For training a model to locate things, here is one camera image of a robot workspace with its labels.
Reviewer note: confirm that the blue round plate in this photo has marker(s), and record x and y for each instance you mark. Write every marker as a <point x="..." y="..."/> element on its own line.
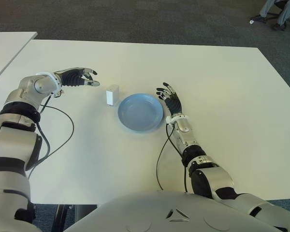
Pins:
<point x="140" y="112"/>

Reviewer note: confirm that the white office table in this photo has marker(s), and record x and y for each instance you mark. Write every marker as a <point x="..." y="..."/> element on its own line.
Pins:
<point x="4" y="48"/>

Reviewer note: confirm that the black office chair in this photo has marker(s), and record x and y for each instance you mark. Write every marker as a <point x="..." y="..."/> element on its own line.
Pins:
<point x="258" y="17"/>

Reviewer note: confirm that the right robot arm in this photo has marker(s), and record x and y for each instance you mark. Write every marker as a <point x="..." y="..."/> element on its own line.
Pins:
<point x="210" y="180"/>

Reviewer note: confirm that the grey robot torso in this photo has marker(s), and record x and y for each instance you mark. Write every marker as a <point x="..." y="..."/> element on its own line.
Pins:
<point x="147" y="212"/>

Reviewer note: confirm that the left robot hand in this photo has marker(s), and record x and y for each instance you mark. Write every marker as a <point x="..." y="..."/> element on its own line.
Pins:
<point x="72" y="77"/>

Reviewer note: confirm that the white cube charger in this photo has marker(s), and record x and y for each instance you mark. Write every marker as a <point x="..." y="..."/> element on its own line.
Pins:
<point x="111" y="96"/>

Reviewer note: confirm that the black table leg frame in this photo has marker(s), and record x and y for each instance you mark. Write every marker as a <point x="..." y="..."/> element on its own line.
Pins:
<point x="60" y="217"/>

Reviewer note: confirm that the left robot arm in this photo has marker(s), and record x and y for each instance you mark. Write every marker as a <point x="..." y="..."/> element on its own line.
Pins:
<point x="12" y="142"/>

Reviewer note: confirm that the person in grey trousers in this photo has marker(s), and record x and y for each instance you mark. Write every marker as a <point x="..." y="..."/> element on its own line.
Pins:
<point x="284" y="13"/>

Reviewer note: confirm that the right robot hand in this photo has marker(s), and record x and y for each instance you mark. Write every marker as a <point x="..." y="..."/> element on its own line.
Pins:
<point x="172" y="104"/>

